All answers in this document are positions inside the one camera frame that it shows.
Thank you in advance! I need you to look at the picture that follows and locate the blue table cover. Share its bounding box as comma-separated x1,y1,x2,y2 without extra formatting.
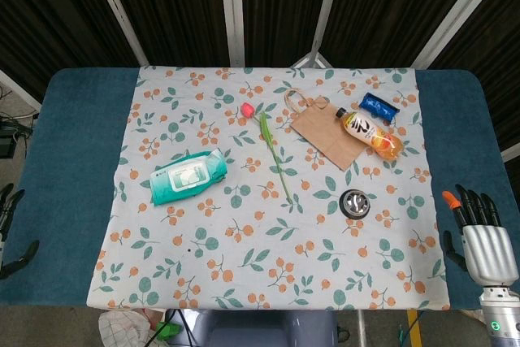
0,67,520,310

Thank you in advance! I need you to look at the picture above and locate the brown paper bag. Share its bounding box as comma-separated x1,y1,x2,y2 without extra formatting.
284,88,375,171

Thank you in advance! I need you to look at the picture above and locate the green wet wipes pack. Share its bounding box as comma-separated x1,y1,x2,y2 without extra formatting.
149,149,228,205

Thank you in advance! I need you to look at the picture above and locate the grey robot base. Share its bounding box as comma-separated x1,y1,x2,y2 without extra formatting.
165,308,339,347

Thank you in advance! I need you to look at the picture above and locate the artificial pink tulip flower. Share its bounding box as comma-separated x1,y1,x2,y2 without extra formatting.
239,102,294,205

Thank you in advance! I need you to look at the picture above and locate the black cables bundle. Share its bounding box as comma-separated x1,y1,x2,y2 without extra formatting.
0,85,40,161

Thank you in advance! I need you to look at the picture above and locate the white checked cloth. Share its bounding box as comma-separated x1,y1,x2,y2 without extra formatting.
98,309,152,347

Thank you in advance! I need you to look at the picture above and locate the blue foil snack packet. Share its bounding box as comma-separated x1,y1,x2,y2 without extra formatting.
360,93,401,124

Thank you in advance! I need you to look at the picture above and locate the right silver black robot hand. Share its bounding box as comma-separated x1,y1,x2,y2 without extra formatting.
441,184,520,287

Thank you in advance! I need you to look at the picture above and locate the orange drink plastic bottle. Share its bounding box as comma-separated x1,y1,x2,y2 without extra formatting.
335,107,405,162

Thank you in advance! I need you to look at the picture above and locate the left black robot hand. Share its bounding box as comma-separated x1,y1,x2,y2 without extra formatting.
0,183,41,280

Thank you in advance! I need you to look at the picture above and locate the floral patterned tablecloth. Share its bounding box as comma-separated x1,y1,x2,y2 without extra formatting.
87,64,452,310

